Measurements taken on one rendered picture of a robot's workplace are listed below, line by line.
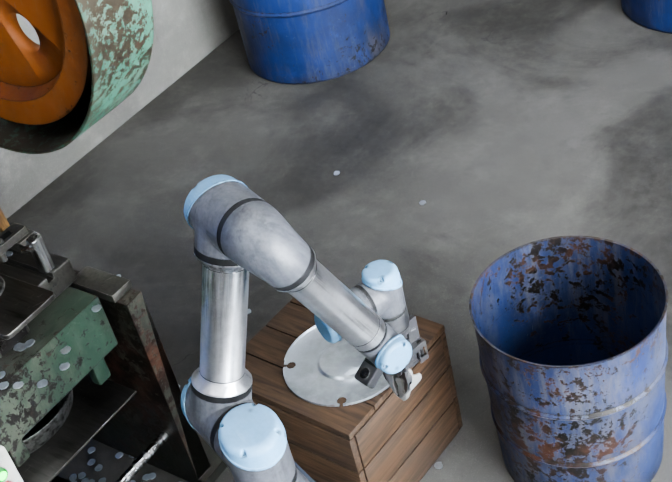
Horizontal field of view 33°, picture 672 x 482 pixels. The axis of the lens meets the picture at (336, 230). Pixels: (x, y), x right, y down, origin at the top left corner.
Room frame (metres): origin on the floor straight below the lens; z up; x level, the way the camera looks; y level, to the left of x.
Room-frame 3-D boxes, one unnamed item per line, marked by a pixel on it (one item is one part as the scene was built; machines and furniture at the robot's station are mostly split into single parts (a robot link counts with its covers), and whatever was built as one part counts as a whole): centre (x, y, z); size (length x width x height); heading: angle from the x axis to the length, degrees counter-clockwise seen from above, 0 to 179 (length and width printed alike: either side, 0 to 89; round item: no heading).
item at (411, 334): (1.78, -0.07, 0.50); 0.09 x 0.08 x 0.12; 123
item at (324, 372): (1.93, 0.05, 0.35); 0.29 x 0.29 x 0.01
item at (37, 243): (2.07, 0.64, 0.75); 0.03 x 0.03 x 0.10; 48
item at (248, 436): (1.48, 0.24, 0.62); 0.13 x 0.12 x 0.14; 26
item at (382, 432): (1.98, 0.08, 0.18); 0.40 x 0.38 x 0.35; 44
